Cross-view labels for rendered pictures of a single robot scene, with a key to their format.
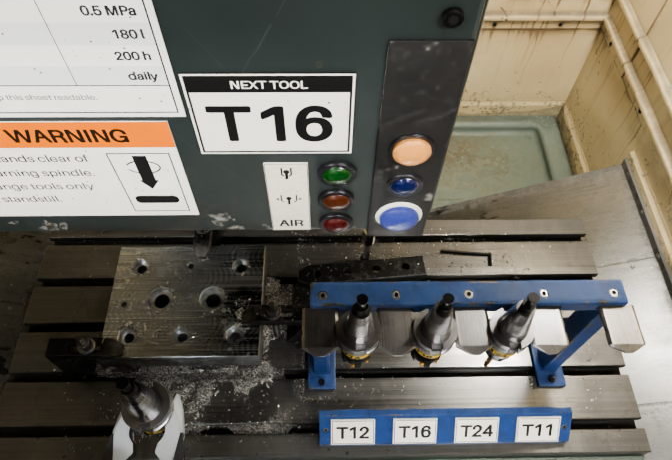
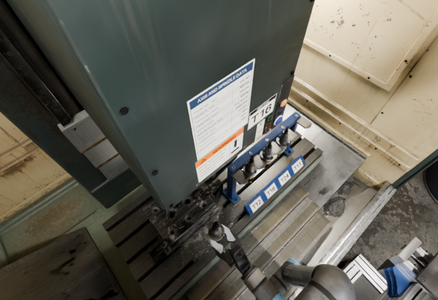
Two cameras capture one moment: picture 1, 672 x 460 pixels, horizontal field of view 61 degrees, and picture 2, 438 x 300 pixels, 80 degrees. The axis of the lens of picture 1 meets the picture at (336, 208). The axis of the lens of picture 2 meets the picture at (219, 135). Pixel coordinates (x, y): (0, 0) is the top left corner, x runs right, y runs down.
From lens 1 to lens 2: 0.47 m
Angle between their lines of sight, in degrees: 21
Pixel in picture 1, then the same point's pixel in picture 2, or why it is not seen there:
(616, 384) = (304, 141)
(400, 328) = (259, 160)
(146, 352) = (182, 231)
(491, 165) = not seen: hidden behind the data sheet
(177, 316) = (182, 214)
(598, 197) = not seen: hidden behind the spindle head
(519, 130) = not seen: hidden behind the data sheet
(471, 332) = (275, 149)
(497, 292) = (272, 134)
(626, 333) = (306, 123)
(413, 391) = (260, 182)
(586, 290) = (291, 119)
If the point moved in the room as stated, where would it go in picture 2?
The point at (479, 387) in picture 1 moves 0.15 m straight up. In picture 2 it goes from (275, 167) to (279, 154)
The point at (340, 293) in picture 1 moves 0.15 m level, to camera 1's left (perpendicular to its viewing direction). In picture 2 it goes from (237, 163) to (210, 183)
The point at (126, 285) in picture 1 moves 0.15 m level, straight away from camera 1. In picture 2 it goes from (156, 218) to (127, 213)
